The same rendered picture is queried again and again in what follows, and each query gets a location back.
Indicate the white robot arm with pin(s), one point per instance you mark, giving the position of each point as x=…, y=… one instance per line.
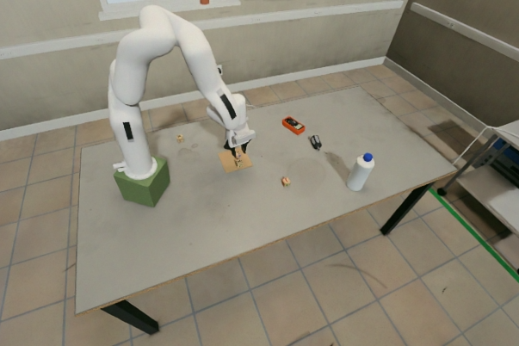
x=128, y=74

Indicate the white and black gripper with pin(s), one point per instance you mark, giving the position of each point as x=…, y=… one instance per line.
x=230, y=144

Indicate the orange pocket multimeter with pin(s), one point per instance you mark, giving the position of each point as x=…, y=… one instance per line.
x=293, y=125

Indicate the white bottle with blue cap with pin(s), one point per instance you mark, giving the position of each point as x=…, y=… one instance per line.
x=359, y=174

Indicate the tan square mat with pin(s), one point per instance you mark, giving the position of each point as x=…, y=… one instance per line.
x=228, y=160

